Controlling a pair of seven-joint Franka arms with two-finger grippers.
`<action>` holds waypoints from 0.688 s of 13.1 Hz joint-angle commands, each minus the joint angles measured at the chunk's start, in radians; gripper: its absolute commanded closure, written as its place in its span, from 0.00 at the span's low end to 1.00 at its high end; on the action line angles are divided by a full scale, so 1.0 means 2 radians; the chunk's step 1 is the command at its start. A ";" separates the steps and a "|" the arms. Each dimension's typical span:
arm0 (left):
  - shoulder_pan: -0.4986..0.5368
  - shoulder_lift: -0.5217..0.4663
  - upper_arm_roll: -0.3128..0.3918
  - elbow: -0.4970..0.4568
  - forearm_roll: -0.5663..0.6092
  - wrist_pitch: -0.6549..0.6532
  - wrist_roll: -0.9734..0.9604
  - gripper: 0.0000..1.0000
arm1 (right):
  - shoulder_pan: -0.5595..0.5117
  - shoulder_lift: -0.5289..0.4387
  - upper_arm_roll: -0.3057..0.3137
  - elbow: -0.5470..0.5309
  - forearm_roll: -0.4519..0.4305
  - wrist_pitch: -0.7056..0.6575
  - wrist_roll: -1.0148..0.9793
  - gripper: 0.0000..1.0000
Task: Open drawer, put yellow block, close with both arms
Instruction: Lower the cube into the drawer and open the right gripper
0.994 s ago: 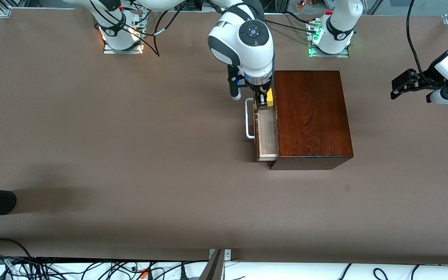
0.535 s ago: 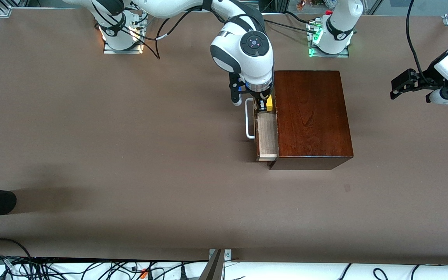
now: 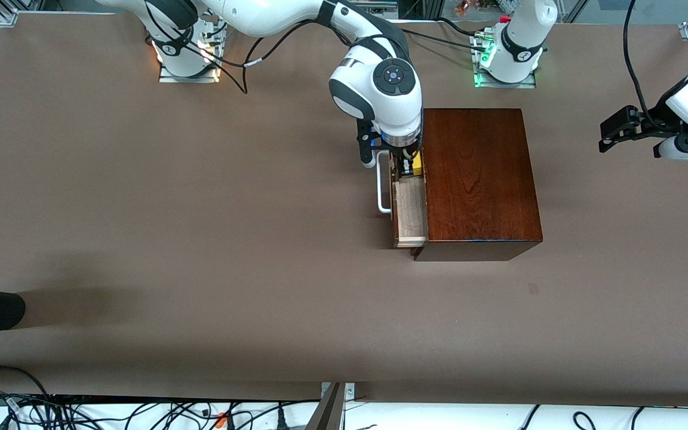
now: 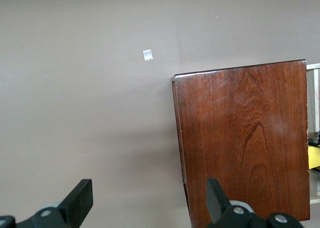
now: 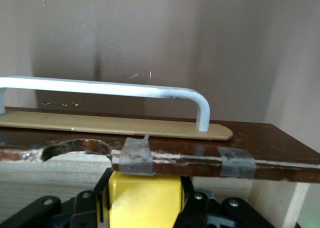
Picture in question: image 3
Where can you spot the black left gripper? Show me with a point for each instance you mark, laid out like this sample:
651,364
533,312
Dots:
653,121

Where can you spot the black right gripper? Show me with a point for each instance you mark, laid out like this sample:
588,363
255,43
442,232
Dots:
407,156

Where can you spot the yellow wooden block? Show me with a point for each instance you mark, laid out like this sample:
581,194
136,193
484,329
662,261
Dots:
417,167

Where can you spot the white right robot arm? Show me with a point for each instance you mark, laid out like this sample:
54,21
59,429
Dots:
296,15

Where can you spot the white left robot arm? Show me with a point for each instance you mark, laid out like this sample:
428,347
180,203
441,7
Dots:
520,36

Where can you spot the dark brown wooden cabinet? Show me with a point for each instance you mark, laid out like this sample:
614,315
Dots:
481,179

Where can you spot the white power strip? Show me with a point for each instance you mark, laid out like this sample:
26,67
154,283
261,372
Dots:
383,6

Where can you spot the dark metal bar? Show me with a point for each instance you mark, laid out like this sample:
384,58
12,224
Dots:
327,412

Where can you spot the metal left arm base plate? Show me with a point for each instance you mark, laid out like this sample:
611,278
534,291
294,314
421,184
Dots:
523,85

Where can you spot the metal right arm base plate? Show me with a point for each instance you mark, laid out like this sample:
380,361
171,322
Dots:
200,77

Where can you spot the silver metal bracket plate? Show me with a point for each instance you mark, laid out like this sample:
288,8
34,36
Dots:
350,391

